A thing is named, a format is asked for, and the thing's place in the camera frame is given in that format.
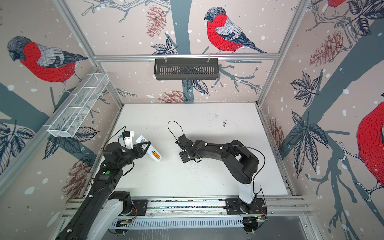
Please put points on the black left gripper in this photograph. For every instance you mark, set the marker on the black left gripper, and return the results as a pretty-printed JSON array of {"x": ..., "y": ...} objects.
[{"x": 137, "y": 148}]

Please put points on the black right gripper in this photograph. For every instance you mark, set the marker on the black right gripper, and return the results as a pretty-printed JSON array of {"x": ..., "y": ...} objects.
[{"x": 183, "y": 156}]

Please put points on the white remote control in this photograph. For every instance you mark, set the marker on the white remote control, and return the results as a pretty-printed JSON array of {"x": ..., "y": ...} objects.
[{"x": 141, "y": 138}]

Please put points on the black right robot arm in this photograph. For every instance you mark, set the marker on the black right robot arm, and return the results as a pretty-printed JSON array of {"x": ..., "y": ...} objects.
[{"x": 242, "y": 164}]

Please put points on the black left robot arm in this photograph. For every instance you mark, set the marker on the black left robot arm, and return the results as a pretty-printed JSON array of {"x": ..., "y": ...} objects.
[{"x": 103, "y": 203}]

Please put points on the black hanging basket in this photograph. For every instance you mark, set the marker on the black hanging basket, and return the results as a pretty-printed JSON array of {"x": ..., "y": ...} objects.
[{"x": 186, "y": 69}]

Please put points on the aluminium cross bar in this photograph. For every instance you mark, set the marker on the aluminium cross bar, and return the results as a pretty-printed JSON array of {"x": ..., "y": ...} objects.
[{"x": 220, "y": 57}]

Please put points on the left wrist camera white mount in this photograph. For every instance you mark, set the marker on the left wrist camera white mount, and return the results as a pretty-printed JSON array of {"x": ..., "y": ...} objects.
[{"x": 127, "y": 137}]

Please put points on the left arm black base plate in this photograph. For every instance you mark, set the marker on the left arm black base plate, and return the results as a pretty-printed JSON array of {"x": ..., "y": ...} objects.
[{"x": 134, "y": 208}]

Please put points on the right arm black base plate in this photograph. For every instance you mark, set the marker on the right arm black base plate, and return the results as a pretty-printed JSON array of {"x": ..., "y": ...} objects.
[{"x": 238, "y": 207}]

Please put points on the white perforated cable duct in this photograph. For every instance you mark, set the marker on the white perforated cable duct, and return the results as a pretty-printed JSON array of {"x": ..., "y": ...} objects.
[{"x": 177, "y": 223}]

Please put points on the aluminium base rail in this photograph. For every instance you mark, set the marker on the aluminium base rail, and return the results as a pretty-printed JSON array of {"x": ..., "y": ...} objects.
[{"x": 185, "y": 207}]

